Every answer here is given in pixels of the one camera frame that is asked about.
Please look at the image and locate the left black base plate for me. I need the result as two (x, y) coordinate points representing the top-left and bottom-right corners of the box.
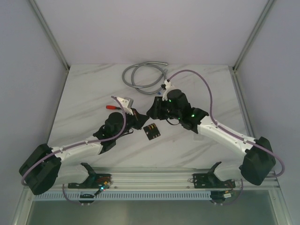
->
(67, 173), (111, 189)

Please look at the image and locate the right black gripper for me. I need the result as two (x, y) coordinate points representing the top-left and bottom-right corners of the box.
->
(146, 96), (181, 120)

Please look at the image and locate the aluminium mounting rail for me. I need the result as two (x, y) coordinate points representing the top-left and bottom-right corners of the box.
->
(25, 166), (280, 189)

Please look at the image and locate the grey coiled hose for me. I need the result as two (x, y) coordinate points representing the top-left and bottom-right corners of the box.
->
(121, 61), (169, 95)

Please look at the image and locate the black fuse box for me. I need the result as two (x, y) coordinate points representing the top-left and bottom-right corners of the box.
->
(143, 123), (161, 141)

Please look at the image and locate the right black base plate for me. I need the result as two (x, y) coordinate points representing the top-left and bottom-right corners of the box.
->
(192, 173), (236, 189)

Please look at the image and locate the clear fuse box cover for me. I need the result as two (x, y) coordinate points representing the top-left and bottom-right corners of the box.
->
(193, 134), (204, 142)

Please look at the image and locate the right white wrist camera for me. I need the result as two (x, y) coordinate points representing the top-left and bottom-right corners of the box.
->
(161, 79), (176, 101)

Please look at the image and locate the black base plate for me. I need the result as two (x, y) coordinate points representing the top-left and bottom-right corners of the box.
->
(67, 173), (111, 189)
(192, 173), (236, 189)

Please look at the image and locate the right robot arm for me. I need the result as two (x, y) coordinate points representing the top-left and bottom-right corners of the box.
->
(147, 89), (276, 187)

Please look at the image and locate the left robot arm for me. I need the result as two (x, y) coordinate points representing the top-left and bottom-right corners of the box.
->
(19, 109), (149, 195)

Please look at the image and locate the red handled screwdriver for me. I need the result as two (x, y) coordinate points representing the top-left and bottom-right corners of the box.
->
(105, 105), (121, 110)

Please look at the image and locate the slotted cable duct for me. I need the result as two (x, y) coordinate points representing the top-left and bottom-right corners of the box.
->
(32, 190), (268, 202)

